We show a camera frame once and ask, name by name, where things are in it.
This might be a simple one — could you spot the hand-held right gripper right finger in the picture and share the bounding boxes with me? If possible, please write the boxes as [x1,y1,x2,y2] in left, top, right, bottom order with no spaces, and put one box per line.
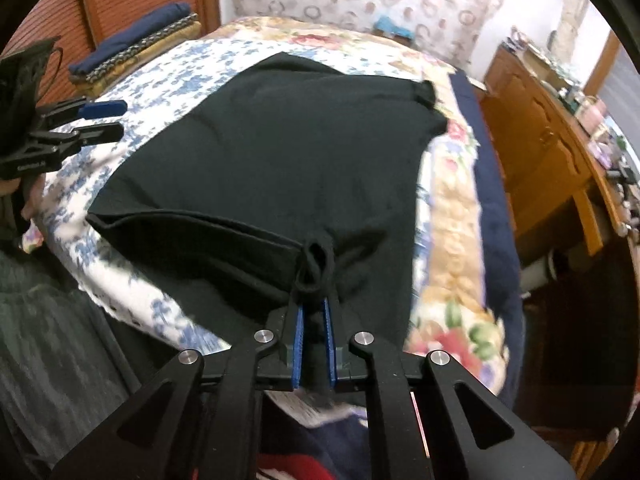
[322,297,576,480]

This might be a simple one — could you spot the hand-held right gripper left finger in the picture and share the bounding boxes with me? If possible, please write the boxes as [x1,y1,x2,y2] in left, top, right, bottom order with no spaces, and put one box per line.
[50,305,308,480]

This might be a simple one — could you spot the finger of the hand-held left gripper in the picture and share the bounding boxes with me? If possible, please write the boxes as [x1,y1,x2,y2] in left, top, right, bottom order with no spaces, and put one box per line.
[42,99,127,123]
[30,122,125,158]

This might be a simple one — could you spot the black printed t-shirt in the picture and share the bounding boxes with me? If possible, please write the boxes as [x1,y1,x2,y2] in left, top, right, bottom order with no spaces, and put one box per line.
[85,51,449,406]

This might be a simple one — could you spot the person's left hand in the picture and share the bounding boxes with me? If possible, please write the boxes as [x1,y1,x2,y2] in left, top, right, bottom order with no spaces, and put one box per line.
[19,172,48,223]

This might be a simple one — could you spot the blue floral blanket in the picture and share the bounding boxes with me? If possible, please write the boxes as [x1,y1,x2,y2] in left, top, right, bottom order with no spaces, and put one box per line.
[30,37,437,357]

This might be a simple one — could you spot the dark patterned folded cloth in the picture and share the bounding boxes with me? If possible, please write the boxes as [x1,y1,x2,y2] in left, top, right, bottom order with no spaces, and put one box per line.
[85,12,199,84]

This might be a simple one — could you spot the yellow folded cloth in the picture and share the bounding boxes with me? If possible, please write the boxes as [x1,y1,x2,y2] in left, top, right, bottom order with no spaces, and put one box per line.
[90,20,204,97]

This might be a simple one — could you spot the stack of folded blankets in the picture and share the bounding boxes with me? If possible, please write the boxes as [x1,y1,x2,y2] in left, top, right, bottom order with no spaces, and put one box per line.
[67,2,193,76]

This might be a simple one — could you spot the navy red cloth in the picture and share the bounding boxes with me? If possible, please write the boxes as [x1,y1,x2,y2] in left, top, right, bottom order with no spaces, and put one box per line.
[257,400,373,480]

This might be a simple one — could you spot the navy bedsheet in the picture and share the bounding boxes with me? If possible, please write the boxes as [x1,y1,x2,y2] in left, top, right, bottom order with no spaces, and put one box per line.
[446,72,527,411]

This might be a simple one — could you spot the white cylinder roll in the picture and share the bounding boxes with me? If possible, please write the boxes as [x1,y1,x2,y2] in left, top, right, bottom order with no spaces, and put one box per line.
[520,250,587,292]

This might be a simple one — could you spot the person's grey ribbed clothing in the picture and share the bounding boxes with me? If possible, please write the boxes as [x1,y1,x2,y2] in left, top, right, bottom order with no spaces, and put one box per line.
[0,230,146,480]

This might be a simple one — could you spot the wooden cabinet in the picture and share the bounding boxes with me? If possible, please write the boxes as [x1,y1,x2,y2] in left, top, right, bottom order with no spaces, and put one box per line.
[479,45,640,257]

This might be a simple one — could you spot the small blue object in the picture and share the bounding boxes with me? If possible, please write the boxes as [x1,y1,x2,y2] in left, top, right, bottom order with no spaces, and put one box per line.
[372,15,419,44]

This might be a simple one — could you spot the pink bottle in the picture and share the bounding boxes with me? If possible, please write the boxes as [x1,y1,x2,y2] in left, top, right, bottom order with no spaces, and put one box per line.
[577,97,608,131]

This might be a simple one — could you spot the grey window blind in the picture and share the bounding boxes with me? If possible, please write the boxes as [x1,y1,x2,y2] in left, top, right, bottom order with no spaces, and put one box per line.
[600,45,640,128]

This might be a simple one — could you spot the beige window curtain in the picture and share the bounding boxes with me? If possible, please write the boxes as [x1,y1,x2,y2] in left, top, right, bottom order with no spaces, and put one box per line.
[554,0,589,52]

